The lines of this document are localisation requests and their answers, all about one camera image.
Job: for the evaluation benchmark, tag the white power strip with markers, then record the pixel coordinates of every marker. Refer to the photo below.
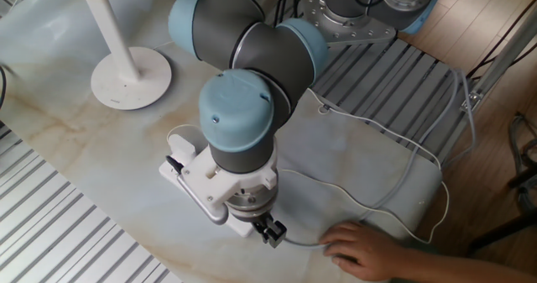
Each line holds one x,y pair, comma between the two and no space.
241,229

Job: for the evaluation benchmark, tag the white lamp base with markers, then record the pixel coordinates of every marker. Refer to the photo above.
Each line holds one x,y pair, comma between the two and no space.
130,81

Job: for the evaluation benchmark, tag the black chair base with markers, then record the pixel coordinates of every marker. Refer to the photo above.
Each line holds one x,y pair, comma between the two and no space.
503,228

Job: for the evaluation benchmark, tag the aluminium profile post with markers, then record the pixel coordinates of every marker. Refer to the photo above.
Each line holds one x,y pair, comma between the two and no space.
503,60

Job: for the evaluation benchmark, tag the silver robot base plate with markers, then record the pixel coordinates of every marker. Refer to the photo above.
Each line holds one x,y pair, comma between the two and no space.
340,33

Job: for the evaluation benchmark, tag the person's right hand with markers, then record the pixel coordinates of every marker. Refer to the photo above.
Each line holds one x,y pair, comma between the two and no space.
365,251

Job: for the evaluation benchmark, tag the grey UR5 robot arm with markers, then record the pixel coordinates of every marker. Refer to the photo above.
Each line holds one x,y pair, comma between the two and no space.
251,106

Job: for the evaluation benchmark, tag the marble pattern table mat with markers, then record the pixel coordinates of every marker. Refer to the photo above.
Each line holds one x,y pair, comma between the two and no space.
105,157

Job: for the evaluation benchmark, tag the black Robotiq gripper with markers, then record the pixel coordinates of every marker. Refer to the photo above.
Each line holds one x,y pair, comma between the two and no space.
253,216

